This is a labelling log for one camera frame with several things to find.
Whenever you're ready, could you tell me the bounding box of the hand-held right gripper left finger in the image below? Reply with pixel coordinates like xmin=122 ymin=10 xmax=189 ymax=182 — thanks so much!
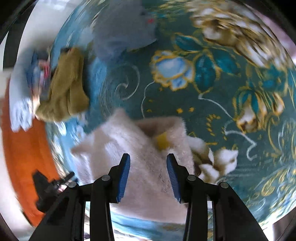
xmin=29 ymin=153 xmax=131 ymax=241

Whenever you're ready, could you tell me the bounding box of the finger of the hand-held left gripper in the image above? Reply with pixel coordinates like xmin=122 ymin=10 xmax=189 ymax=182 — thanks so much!
xmin=58 ymin=171 xmax=76 ymax=186

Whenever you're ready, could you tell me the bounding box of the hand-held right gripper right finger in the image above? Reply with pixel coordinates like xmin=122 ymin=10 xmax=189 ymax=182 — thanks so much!
xmin=166 ymin=153 xmax=270 ymax=241

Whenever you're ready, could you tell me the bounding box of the beige fluffy garment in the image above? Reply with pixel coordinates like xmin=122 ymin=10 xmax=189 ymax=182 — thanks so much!
xmin=70 ymin=108 xmax=197 ymax=221

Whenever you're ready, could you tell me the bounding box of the folded grey-blue quilt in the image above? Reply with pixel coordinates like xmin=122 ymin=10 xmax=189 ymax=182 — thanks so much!
xmin=9 ymin=47 xmax=52 ymax=133

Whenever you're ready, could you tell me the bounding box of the teal floral bed sheet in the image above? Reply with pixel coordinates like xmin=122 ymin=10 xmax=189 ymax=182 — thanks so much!
xmin=45 ymin=0 xmax=296 ymax=241

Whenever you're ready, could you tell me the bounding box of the mustard yellow sweater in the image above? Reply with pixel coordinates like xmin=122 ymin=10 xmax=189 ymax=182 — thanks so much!
xmin=35 ymin=47 xmax=90 ymax=122

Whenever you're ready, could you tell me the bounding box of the white glossy wardrobe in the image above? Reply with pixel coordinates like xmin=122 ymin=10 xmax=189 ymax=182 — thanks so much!
xmin=0 ymin=0 xmax=77 ymax=73

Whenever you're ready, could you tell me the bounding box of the grey garment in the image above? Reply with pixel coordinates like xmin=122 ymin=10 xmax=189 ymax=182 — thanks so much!
xmin=92 ymin=0 xmax=159 ymax=54

